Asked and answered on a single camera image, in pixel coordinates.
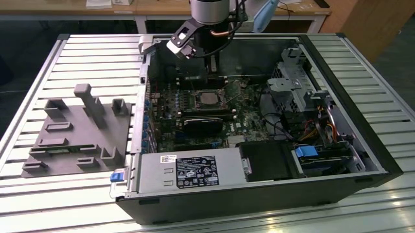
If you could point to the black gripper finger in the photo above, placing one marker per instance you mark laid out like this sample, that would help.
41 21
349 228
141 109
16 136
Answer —
213 65

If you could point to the silver CPU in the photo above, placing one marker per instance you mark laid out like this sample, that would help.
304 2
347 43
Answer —
208 97

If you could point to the metal locking lever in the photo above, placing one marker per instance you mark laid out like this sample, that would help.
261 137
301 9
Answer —
233 98

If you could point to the CPU socket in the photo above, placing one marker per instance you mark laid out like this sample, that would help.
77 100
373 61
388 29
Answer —
197 106

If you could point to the green motherboard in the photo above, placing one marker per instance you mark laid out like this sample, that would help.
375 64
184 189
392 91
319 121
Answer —
249 114

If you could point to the silver disk bay cage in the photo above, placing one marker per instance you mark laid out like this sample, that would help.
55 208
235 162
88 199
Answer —
284 85

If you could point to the black graphics card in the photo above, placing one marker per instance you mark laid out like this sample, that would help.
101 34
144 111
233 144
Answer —
201 127

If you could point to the white box black print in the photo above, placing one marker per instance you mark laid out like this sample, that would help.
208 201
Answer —
121 2

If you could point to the silver chipset heatsink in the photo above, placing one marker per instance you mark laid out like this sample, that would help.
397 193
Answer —
235 139

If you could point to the white cardboard box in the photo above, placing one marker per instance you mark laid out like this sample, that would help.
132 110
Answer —
99 3

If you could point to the black plastic shroud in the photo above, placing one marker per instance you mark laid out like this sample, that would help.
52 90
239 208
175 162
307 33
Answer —
268 160

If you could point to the blue disk carrier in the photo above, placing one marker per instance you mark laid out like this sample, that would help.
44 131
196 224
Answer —
305 151

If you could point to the gray power supply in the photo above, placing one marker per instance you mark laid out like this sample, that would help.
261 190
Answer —
152 170

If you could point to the wooden desk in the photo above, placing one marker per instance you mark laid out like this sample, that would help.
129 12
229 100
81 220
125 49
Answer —
48 11

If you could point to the brown wooden cabinet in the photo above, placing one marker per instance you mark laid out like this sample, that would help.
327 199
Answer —
372 24

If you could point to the gray parts rack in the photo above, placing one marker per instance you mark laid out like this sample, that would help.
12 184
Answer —
80 145

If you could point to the blue case latch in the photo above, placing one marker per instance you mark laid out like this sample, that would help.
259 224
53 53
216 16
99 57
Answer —
117 177

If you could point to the black PC case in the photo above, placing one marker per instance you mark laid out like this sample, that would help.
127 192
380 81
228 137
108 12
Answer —
259 204

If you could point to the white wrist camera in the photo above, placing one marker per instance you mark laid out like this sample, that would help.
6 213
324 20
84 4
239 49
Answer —
181 40

